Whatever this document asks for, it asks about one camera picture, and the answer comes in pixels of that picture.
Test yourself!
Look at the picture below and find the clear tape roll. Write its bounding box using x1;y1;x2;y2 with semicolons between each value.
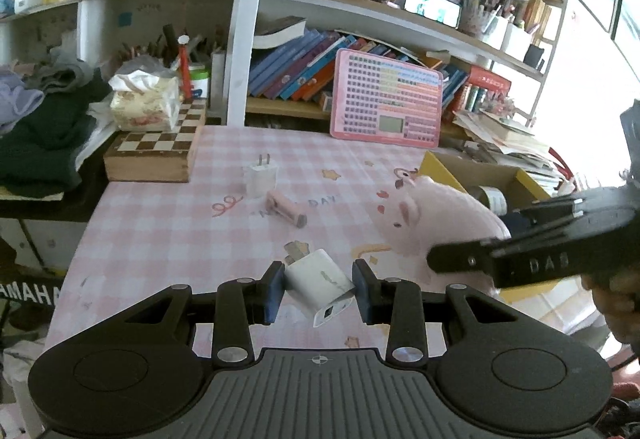
468;186;509;216

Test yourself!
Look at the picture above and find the small white charger cube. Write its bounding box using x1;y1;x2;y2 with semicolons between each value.
284;249;355;327

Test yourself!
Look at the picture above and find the pink plush toy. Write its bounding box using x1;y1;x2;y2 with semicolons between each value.
373;176;511;296

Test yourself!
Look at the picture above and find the pink cylindrical gadget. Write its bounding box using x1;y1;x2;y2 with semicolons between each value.
266;190;307;229

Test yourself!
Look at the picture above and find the white plug adapter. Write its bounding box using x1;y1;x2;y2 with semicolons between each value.
243;153;279;199

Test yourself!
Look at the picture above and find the yellow cardboard box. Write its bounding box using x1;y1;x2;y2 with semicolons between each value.
409;152;549;295

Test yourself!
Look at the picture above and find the stack of papers and books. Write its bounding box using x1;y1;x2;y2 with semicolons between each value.
454;111;562;177

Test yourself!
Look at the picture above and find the pink checked tablecloth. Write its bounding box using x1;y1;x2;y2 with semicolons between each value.
46;126;448;346

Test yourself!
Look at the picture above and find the red dictionary book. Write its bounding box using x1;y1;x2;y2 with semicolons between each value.
468;66;511;95

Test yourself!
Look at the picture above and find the wooden chessboard box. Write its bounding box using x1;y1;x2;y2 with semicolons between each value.
103;99;207;184

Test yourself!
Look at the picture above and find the white pen holder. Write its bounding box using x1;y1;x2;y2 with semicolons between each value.
500;23;532;62

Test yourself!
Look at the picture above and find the pink keyboard learning toy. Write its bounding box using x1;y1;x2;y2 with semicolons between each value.
330;49;442;149

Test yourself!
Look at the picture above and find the white bookshelf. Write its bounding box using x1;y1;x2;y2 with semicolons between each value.
1;0;565;126

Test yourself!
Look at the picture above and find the floral tissue pack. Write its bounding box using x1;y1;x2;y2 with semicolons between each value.
108;70;181;133

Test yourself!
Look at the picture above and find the lit phone on shelf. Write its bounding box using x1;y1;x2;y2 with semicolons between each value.
404;0;461;29

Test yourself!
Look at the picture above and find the row of blue books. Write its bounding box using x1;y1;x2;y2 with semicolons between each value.
247;28;362;102

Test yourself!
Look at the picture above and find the red white pen toy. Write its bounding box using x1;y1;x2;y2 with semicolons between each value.
178;34;192;99

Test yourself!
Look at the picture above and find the pile of dark clothes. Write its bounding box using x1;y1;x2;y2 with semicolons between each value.
1;49;112;199

